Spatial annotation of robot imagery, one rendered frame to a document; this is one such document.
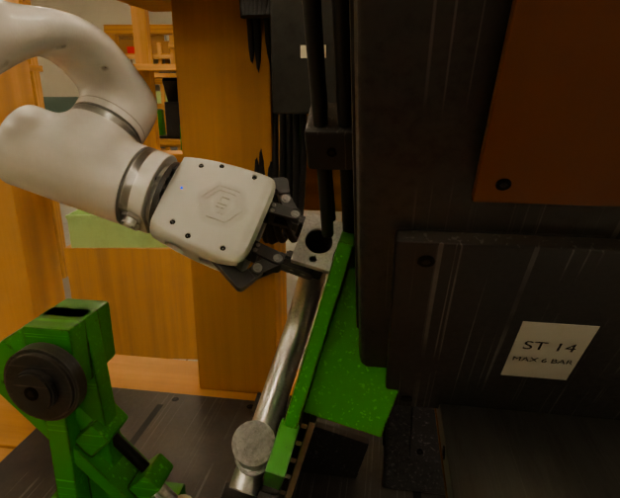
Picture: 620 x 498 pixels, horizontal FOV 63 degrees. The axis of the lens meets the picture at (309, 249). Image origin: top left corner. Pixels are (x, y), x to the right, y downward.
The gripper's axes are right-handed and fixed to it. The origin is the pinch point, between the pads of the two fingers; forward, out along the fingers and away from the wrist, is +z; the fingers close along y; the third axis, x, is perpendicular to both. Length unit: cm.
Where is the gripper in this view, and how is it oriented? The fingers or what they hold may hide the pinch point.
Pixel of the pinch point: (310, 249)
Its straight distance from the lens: 51.0
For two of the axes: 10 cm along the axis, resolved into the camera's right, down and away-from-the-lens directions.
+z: 9.4, 3.4, 0.0
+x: -1.4, 3.9, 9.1
